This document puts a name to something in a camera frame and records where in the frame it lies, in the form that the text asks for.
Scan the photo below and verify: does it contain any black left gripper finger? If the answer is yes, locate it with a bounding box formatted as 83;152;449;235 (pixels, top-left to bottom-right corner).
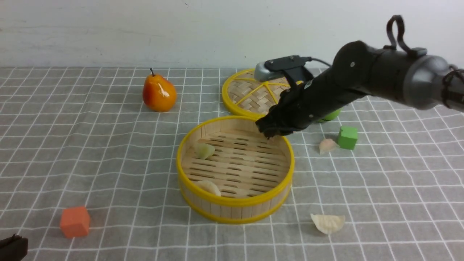
0;233;29;261

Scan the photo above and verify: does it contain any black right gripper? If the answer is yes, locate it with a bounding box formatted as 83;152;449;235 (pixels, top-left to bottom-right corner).
255;71;366;139

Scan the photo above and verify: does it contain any pinkish dumpling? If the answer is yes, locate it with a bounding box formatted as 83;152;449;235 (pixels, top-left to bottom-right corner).
319;138;340;155

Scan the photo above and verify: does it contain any pale green dumpling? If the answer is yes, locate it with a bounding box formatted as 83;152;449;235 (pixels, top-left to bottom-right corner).
193;143;215;160

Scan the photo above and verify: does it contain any white dumpling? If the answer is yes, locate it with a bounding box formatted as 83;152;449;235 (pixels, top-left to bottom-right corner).
310;214;346;235
195;180;221;196

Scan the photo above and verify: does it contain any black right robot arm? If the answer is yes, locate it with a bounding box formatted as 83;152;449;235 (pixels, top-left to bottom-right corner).
254;41;463;138

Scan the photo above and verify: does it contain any woven bamboo steamer lid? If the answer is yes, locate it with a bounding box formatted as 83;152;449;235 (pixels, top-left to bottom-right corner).
221;69;290;119

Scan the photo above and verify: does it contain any bamboo steamer tray yellow rim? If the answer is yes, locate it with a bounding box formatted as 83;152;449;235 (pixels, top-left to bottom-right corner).
176;116;295;224

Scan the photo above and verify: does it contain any green toy watermelon ball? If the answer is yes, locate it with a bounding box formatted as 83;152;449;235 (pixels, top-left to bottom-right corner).
319;109;341;123

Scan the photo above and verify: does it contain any orange wooden cube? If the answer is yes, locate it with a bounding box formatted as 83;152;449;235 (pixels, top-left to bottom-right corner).
60;206;91;238

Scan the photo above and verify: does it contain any green wooden cube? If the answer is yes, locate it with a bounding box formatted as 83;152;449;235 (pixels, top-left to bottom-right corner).
337;126;358;150

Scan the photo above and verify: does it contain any grey checked tablecloth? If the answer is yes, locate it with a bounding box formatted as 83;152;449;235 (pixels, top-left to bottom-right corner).
0;67;464;261

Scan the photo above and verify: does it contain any orange yellow toy pear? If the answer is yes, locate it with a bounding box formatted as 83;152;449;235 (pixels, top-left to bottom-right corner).
142;68;177;112

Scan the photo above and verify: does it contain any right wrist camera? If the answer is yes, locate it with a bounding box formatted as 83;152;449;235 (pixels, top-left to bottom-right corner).
254;55;314;88

